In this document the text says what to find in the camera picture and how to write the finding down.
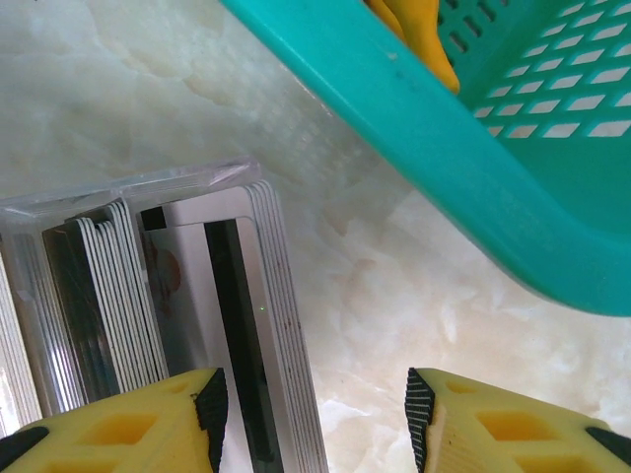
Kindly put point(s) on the brown print card stack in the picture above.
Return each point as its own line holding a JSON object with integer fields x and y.
{"x": 17, "y": 345}

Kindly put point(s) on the white credit card stack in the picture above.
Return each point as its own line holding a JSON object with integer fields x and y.
{"x": 291, "y": 305}

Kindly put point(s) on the white card with black stripe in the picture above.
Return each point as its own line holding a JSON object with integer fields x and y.
{"x": 236, "y": 305}

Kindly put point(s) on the dark faced card stack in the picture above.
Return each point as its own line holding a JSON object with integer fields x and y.
{"x": 123, "y": 295}

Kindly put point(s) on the yellow banana bunch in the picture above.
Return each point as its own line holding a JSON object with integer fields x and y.
{"x": 419, "y": 29}

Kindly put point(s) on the teal plastic basket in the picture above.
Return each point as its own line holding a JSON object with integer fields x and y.
{"x": 443, "y": 148}

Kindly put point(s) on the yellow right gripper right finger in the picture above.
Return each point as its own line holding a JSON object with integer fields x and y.
{"x": 503, "y": 433}

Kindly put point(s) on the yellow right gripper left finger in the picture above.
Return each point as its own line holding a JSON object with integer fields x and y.
{"x": 123, "y": 433}

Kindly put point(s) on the clear acrylic card holder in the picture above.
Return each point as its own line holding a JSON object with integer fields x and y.
{"x": 148, "y": 180}

